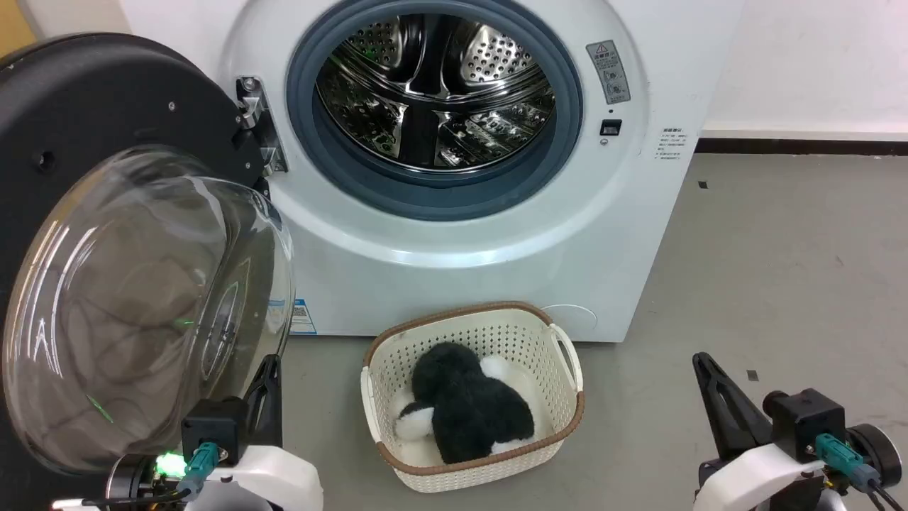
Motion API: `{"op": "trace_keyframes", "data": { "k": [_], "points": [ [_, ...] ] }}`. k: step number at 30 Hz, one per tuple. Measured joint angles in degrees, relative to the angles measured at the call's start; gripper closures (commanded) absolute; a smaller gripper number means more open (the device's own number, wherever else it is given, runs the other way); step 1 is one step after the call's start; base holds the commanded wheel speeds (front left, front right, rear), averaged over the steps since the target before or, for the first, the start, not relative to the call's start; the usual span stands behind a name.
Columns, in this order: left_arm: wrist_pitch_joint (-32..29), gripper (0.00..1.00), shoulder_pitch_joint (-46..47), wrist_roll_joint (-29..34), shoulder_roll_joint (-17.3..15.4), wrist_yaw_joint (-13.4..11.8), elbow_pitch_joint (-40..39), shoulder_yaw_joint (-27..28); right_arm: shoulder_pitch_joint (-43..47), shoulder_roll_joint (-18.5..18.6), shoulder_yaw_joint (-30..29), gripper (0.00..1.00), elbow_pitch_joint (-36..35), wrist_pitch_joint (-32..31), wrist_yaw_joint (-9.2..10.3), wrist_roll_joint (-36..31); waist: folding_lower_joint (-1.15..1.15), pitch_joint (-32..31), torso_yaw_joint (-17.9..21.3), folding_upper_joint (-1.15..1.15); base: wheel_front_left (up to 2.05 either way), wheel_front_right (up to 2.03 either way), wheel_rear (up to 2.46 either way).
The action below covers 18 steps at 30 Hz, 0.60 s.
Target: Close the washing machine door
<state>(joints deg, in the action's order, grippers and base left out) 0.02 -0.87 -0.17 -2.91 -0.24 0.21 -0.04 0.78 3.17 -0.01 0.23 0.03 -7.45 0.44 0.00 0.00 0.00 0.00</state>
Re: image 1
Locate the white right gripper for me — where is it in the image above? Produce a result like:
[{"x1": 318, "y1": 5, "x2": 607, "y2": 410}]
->
[{"x1": 693, "y1": 353, "x2": 828, "y2": 511}]

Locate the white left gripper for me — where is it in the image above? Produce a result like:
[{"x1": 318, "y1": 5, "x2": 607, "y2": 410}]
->
[{"x1": 106, "y1": 355, "x2": 324, "y2": 511}]

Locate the white front-load washing machine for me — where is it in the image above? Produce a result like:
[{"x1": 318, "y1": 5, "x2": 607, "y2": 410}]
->
[{"x1": 117, "y1": 0, "x2": 746, "y2": 345}]

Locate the metal washer door hinge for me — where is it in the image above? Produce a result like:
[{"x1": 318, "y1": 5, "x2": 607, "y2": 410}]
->
[{"x1": 236, "y1": 76, "x2": 288, "y2": 175}]

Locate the black washer door glass bowl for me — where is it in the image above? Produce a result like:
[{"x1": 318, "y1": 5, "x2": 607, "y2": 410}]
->
[{"x1": 0, "y1": 32, "x2": 296, "y2": 511}]

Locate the blue white label sticker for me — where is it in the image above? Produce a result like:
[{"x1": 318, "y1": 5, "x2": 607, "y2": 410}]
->
[{"x1": 289, "y1": 298, "x2": 318, "y2": 336}]

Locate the black and white plush toy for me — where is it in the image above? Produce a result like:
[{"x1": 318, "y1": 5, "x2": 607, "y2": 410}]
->
[{"x1": 394, "y1": 342, "x2": 536, "y2": 466}]

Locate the white perforated laundry basket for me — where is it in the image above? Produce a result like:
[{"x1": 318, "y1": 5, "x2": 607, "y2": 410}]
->
[{"x1": 360, "y1": 302, "x2": 585, "y2": 494}]

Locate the grey warning sticker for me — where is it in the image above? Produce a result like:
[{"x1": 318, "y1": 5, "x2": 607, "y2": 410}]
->
[{"x1": 586, "y1": 40, "x2": 631, "y2": 106}]

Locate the stainless steel washer drum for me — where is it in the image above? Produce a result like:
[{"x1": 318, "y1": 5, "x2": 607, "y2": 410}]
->
[{"x1": 314, "y1": 14, "x2": 558, "y2": 172}]

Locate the yellow wooden panel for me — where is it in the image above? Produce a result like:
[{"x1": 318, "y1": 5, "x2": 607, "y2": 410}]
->
[{"x1": 0, "y1": 0, "x2": 40, "y2": 61}]

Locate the teal left cable connector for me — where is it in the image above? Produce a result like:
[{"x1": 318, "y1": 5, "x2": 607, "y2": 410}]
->
[{"x1": 177, "y1": 441, "x2": 221, "y2": 499}]

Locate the teal cable connector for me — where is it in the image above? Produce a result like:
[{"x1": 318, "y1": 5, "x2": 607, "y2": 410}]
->
[
  {"x1": 815, "y1": 434, "x2": 880, "y2": 492},
  {"x1": 177, "y1": 441, "x2": 221, "y2": 499}
]

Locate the teal right cable connector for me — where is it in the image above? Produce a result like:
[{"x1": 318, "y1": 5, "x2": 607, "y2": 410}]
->
[{"x1": 815, "y1": 434, "x2": 880, "y2": 492}]

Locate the thin black right cable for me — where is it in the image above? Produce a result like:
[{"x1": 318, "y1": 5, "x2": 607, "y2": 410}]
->
[{"x1": 869, "y1": 483, "x2": 908, "y2": 511}]

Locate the dark wall baseboard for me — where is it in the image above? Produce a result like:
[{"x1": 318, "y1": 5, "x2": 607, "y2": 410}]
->
[{"x1": 695, "y1": 138, "x2": 908, "y2": 156}]

